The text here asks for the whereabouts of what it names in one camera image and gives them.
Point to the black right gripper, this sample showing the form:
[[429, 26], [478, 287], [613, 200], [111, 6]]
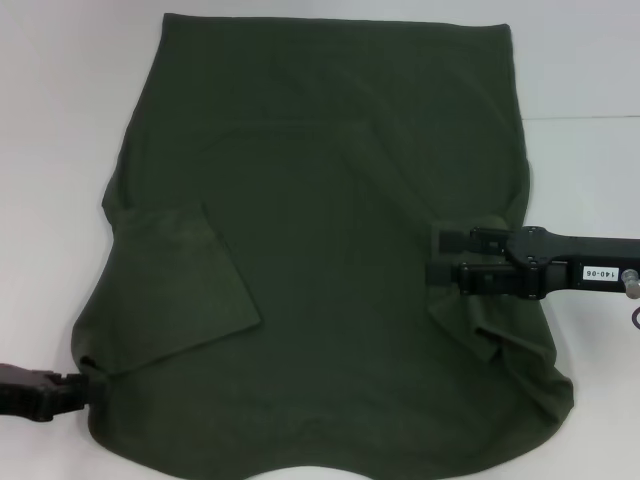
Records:
[[565, 265]]

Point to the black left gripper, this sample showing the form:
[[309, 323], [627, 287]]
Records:
[[25, 395]]

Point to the dark green shirt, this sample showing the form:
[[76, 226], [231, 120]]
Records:
[[325, 200]]

